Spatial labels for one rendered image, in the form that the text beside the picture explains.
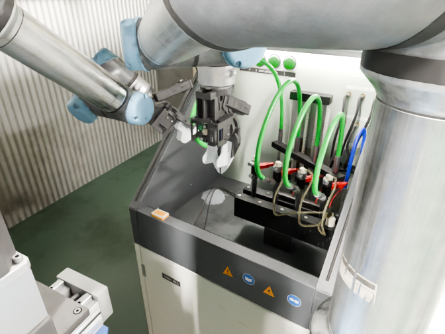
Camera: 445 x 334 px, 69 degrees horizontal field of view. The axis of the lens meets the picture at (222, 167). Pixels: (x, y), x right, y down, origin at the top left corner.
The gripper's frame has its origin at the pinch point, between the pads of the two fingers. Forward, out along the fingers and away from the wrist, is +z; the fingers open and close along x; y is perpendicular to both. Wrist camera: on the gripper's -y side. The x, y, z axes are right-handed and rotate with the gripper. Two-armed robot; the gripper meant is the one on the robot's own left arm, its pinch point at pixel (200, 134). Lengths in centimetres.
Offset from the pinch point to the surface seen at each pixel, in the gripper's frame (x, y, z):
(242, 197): -1.9, 7.0, 26.8
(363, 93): 9, -44, 32
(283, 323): 27, 28, 45
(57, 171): -210, 84, -10
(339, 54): 6, -48, 18
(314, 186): 29.3, -6.0, 22.7
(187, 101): -25.1, -8.6, -3.2
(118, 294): -89, 98, 52
